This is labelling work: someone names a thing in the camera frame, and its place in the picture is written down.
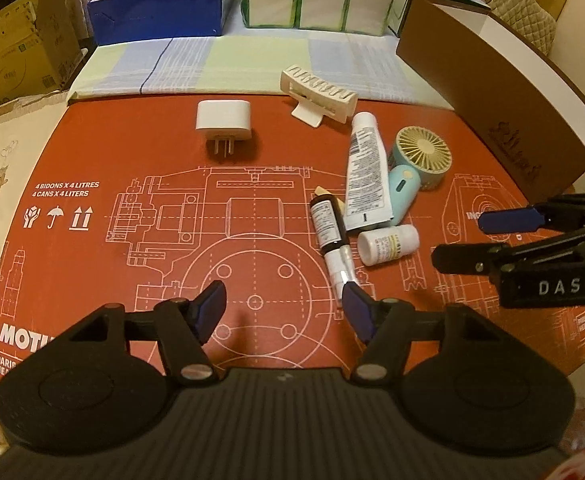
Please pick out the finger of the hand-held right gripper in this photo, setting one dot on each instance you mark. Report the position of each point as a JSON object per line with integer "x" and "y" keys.
{"x": 462, "y": 257}
{"x": 509, "y": 220}

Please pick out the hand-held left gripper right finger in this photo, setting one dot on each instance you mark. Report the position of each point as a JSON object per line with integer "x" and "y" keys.
{"x": 360, "y": 315}

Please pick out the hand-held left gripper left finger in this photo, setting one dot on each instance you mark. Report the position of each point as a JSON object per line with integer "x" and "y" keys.
{"x": 210, "y": 310}

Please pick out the white pill bottle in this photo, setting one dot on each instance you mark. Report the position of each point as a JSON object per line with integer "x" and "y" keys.
{"x": 387, "y": 245}

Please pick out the dark spray bottle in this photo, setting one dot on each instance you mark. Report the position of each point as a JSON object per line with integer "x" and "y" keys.
{"x": 330, "y": 230}

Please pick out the teal handheld mini fan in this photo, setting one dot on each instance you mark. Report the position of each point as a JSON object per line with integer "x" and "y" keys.
{"x": 422, "y": 152}

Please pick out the white squeeze tube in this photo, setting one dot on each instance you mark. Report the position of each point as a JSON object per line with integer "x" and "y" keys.
{"x": 367, "y": 175}

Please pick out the brown cardboard box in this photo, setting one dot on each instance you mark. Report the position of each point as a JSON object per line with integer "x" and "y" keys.
{"x": 502, "y": 90}

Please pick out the white plug adapter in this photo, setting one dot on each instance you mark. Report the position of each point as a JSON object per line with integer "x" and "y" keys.
{"x": 225, "y": 117}

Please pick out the cream plastic clip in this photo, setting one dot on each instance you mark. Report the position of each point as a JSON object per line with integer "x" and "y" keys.
{"x": 317, "y": 92}

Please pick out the red printed cardboard sheet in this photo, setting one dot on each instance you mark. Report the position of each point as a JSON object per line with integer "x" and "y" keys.
{"x": 122, "y": 270}

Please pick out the beige quilted cover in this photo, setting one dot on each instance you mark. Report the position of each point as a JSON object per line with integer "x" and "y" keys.
{"x": 512, "y": 5}

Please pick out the pale checked cloth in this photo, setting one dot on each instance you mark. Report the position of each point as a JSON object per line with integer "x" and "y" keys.
{"x": 222, "y": 65}

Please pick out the blue printed carton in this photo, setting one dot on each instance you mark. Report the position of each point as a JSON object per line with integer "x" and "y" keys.
{"x": 157, "y": 10}

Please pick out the open cardboard carton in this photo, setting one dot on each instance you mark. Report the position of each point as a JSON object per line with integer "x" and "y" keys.
{"x": 12, "y": 55}

